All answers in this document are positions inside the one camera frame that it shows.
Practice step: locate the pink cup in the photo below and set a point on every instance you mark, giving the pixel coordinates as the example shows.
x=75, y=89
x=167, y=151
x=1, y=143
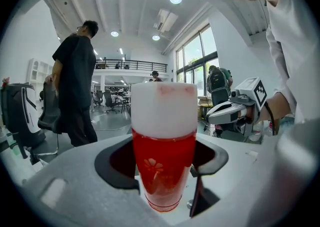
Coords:
x=162, y=111

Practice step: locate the person's white shirt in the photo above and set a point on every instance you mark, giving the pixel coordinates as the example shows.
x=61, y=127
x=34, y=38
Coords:
x=295, y=46

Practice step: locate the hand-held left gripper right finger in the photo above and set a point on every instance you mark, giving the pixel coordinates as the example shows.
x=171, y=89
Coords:
x=250, y=183

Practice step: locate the person's right hand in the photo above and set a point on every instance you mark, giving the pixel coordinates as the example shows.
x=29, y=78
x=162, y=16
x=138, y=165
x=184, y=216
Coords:
x=243, y=114

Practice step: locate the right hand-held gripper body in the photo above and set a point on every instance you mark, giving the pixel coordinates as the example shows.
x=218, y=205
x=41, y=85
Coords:
x=250, y=91

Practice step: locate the large glass window wall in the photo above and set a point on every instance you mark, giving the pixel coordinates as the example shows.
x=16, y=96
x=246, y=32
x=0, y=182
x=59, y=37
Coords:
x=197, y=51

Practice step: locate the white shelf cabinet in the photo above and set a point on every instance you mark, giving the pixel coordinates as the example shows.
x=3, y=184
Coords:
x=37, y=71

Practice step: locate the white ceiling air unit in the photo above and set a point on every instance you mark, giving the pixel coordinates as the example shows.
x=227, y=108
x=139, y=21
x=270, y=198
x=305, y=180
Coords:
x=166, y=19

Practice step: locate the black office chair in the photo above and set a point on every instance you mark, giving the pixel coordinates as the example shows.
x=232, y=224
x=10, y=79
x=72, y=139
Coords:
x=50, y=118

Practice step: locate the black mezzanine railing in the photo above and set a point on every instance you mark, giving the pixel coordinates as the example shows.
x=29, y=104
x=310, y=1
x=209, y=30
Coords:
x=130, y=64

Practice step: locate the dark swivel chair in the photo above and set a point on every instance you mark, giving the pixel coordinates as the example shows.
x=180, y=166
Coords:
x=98, y=97
x=110, y=99

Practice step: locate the person's right forearm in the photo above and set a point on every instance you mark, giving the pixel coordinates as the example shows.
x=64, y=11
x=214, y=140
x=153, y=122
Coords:
x=280, y=106

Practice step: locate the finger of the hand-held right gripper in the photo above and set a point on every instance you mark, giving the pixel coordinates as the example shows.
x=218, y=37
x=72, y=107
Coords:
x=220, y=116

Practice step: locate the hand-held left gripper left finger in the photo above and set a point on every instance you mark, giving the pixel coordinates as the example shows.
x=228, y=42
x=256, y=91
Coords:
x=75, y=191

